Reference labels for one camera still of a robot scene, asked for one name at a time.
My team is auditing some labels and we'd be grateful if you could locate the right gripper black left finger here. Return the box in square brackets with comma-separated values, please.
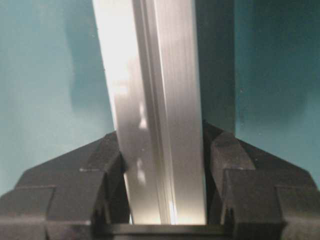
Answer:
[0, 132, 130, 240]

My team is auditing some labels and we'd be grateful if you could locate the silver aluminium extrusion rail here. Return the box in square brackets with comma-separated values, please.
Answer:
[93, 0, 207, 225]

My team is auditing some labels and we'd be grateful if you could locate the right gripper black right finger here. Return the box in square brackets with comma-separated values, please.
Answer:
[203, 122, 320, 240]

